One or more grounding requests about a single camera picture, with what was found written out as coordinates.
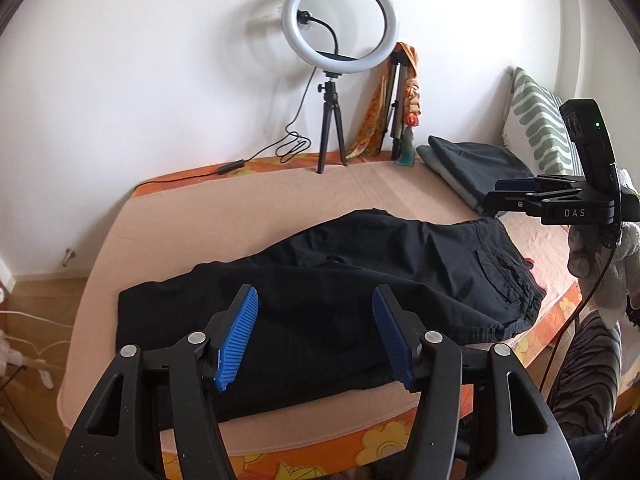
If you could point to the small black tripod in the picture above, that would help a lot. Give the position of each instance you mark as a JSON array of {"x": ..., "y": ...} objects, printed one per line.
[{"x": 330, "y": 120}]

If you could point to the black gooseneck phone holder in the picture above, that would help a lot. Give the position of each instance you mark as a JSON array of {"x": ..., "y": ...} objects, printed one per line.
[{"x": 325, "y": 27}]

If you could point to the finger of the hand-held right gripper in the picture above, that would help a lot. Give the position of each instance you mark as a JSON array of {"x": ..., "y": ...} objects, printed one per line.
[
  {"x": 510, "y": 204},
  {"x": 515, "y": 184}
]

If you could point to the green and white patterned pillow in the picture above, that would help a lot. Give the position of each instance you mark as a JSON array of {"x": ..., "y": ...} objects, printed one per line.
[{"x": 537, "y": 120}]

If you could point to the white power strip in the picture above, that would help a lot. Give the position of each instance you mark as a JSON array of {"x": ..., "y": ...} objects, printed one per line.
[{"x": 46, "y": 374}]

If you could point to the folded grey tripod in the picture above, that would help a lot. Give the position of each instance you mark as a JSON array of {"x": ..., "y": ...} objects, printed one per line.
[{"x": 396, "y": 105}]

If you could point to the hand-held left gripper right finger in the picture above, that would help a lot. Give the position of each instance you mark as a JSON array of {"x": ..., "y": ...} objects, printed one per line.
[{"x": 391, "y": 332}]

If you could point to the folded tripod with orange scarf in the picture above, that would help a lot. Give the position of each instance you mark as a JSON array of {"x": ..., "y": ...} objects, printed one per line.
[{"x": 370, "y": 125}]

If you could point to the person's zebra-striped leg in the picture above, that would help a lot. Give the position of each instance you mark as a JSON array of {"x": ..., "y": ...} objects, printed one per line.
[{"x": 585, "y": 375}]

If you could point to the black pants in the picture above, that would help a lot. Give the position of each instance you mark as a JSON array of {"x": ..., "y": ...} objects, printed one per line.
[{"x": 325, "y": 280}]

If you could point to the folded dark grey pants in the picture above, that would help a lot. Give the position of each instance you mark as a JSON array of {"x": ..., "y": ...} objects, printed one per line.
[{"x": 480, "y": 160}]

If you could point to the teal glass figure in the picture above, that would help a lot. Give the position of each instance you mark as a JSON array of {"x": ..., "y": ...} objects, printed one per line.
[{"x": 407, "y": 147}]

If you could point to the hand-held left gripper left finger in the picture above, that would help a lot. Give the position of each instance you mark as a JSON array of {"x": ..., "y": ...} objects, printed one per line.
[{"x": 239, "y": 332}]

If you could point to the person's right hand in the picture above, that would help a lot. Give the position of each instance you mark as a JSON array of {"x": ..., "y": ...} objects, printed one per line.
[{"x": 585, "y": 255}]

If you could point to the small wall door stopper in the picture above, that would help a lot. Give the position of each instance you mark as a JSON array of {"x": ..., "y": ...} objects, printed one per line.
[{"x": 68, "y": 256}]

